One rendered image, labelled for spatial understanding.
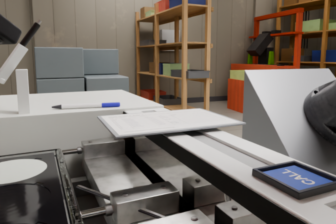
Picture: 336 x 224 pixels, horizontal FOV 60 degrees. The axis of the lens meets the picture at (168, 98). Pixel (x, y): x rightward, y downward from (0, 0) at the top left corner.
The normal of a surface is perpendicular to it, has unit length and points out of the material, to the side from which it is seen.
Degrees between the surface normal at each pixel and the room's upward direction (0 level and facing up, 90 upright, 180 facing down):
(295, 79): 46
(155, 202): 90
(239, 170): 0
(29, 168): 0
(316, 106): 69
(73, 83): 90
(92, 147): 90
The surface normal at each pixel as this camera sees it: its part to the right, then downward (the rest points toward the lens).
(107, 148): 0.41, 0.13
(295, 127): 0.25, -0.59
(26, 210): 0.00, -0.99
